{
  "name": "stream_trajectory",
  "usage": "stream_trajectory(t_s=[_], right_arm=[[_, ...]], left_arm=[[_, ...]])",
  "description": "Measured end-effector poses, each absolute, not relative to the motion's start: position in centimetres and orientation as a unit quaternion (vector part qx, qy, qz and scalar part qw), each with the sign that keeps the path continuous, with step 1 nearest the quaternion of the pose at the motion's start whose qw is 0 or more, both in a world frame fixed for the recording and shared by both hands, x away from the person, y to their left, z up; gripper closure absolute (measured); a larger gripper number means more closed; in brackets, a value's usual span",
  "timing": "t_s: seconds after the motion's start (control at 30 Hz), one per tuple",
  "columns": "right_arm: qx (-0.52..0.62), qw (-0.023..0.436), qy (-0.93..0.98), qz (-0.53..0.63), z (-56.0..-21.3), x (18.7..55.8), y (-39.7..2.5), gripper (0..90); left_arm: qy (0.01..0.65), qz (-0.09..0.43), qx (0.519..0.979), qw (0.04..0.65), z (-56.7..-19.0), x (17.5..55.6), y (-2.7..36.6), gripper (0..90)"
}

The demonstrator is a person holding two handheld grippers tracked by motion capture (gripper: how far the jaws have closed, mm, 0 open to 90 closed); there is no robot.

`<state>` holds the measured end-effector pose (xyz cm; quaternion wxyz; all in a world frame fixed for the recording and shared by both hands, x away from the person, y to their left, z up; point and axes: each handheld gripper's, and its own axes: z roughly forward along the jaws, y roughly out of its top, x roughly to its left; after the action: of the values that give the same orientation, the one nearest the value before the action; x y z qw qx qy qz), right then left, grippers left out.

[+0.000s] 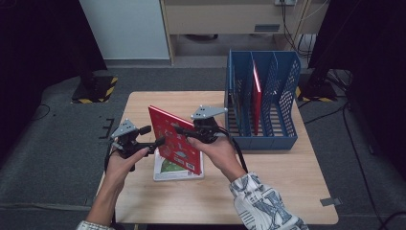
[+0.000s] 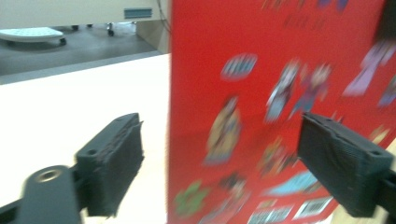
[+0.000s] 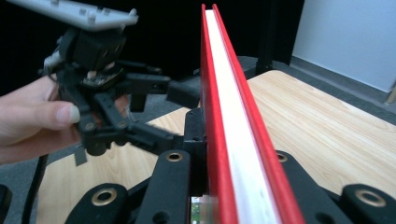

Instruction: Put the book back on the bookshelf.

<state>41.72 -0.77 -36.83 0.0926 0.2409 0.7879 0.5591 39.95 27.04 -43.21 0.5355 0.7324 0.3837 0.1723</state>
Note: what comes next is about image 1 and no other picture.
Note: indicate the dark curtain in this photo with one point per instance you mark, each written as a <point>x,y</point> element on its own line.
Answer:
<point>367,48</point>
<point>32,48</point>

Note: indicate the person's left hand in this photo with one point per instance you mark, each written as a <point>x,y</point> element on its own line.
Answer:
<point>119,172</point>

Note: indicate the person's right hand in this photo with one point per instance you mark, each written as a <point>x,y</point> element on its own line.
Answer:
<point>220,153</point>

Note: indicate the white power socket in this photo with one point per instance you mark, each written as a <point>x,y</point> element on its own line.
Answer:
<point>285,2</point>

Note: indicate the black stand with striped base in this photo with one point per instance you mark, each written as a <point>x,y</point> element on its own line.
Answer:
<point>95,91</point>
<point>319,91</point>

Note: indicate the blue plastic file rack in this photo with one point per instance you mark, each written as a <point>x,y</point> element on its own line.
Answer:
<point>271,143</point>

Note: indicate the beige wooden cabinet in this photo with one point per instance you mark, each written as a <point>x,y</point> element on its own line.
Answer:
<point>223,16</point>

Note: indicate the white green leaf book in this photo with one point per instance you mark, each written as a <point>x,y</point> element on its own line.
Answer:
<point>169,169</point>

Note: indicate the grey tape piece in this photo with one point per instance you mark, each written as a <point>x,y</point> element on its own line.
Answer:
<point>89,202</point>
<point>330,201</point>

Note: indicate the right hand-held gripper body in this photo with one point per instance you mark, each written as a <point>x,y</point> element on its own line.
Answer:
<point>207,127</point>

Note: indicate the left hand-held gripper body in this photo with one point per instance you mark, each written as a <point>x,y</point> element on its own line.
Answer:
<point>129,145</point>

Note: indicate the white panel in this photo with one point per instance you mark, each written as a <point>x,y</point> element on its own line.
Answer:
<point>127,28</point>

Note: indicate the red picture book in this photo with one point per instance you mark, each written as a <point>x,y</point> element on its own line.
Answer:
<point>172,143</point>
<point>257,105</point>

